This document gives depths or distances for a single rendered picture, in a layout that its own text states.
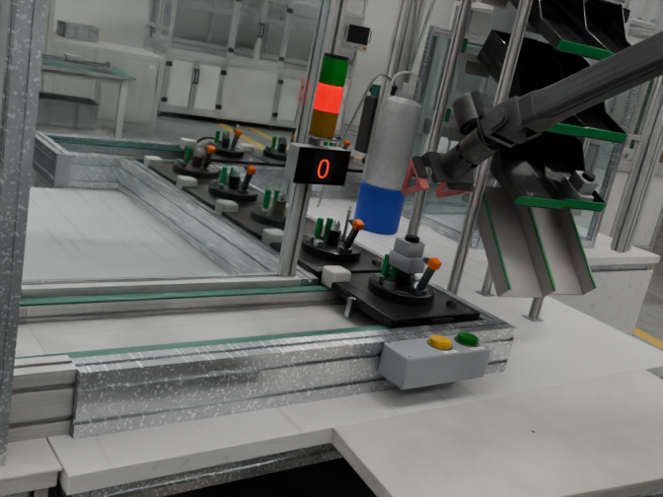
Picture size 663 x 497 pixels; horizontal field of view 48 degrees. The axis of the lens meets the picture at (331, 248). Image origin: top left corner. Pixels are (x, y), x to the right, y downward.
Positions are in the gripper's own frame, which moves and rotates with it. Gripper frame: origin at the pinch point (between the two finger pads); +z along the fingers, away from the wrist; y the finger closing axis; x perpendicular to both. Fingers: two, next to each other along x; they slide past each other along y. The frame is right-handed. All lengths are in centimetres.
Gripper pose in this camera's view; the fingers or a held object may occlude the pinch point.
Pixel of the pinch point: (422, 191)
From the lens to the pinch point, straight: 153.1
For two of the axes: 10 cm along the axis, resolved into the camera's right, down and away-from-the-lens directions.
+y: -8.0, -0.1, -6.0
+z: -5.4, 4.5, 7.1
